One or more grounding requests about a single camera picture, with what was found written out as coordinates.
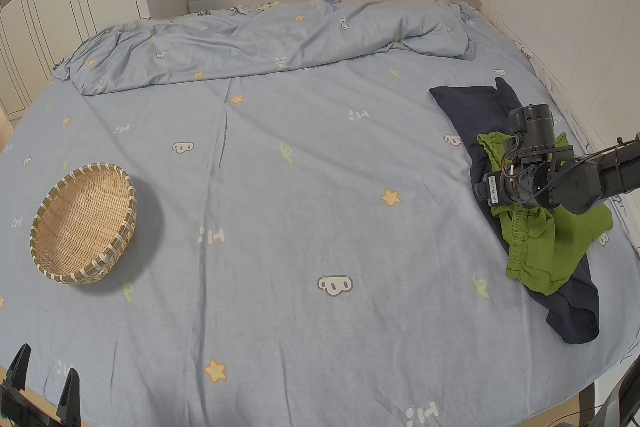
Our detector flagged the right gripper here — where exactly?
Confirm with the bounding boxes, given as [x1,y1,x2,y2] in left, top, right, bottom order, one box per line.
[474,163,552,209]

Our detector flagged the green shorts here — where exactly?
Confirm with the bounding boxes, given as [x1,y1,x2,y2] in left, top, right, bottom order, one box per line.
[476,131,614,297]

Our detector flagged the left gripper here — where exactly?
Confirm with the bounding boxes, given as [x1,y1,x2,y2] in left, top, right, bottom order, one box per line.
[0,344,82,427]

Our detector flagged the pale blue quilt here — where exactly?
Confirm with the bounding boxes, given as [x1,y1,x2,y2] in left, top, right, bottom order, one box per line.
[52,0,476,95]

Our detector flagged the bed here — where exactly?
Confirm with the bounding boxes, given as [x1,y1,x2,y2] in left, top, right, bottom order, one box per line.
[0,0,640,427]

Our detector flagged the round woven basket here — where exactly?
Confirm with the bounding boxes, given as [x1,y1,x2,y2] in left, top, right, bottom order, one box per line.
[30,162,137,286]

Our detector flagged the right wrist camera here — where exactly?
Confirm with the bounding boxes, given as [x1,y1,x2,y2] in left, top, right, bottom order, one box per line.
[501,136,525,163]

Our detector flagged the white wardrobe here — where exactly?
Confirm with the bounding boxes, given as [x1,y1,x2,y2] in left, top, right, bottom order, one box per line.
[0,0,151,118]

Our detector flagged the dark blue garment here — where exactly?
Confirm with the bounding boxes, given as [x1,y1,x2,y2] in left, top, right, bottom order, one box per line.
[429,77,600,345]

